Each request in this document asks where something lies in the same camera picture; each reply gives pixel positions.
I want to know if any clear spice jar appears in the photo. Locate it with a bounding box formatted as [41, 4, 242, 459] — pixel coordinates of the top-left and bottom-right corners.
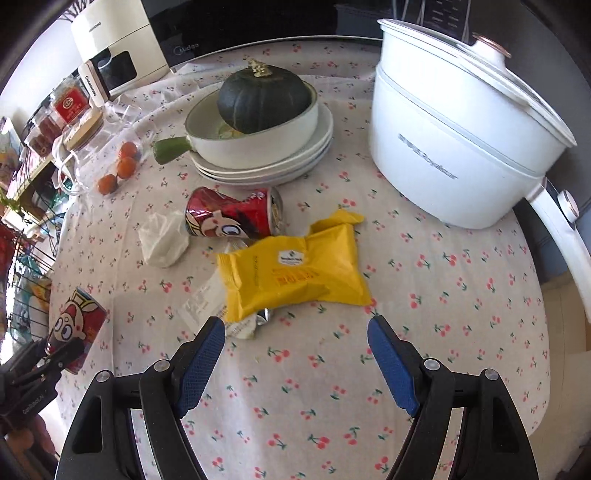
[25, 110, 62, 158]

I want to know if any dark green kabocha squash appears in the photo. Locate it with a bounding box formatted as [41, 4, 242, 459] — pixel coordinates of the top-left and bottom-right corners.
[217, 59, 311, 135]

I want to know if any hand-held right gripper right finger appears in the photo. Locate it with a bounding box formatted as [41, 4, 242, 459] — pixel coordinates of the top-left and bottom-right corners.
[367, 315, 541, 480]

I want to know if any red cartoon drink can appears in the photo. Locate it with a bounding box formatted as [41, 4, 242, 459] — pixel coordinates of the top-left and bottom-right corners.
[46, 287, 110, 376]
[185, 187, 284, 240]

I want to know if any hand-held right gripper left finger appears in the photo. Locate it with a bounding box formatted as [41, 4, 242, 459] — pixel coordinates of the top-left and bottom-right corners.
[59, 316, 227, 480]

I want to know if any glass jar with wooden lid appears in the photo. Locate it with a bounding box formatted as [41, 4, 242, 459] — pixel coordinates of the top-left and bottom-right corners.
[52, 102, 154, 198]

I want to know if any clear plastic wrapper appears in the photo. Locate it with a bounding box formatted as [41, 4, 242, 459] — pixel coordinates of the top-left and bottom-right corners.
[179, 272, 257, 340]

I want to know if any black microwave oven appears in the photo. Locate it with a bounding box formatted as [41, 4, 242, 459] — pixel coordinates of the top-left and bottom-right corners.
[141, 0, 472, 68]

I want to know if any cherry print tablecloth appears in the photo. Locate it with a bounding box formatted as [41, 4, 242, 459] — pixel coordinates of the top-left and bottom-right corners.
[46, 37, 553, 480]

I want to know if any red label jar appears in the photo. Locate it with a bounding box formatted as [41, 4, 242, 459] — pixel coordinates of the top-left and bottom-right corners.
[52, 85, 92, 126]

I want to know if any black wire rack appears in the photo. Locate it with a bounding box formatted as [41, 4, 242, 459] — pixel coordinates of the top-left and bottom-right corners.
[0, 222, 62, 354]

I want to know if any cream air fryer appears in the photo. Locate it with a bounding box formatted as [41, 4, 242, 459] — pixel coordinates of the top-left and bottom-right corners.
[71, 0, 172, 105]

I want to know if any yellow snack packet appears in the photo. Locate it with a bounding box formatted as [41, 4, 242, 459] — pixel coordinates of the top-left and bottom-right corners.
[217, 209, 373, 325]

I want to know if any green plant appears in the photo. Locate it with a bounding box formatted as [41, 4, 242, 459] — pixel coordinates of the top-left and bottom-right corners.
[0, 187, 33, 228]

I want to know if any white plate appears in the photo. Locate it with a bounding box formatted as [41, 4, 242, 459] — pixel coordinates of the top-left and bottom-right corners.
[196, 137, 334, 179]
[193, 104, 334, 169]
[200, 147, 331, 186]

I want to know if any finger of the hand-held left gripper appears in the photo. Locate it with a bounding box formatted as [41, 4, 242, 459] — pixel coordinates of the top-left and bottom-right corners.
[9, 338, 60, 371]
[27, 345, 92, 387]

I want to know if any person's left hand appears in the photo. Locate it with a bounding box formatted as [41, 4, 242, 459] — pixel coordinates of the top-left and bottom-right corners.
[4, 414, 58, 468]

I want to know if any white pan with green handle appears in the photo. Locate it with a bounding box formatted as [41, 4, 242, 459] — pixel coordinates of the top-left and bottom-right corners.
[154, 80, 320, 165]

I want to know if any white electric cooking pot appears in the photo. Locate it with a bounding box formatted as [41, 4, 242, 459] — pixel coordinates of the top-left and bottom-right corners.
[368, 18, 591, 325]

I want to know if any white crumpled tissue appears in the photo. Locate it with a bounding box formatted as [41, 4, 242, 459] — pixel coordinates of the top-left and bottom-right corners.
[137, 211, 190, 269]

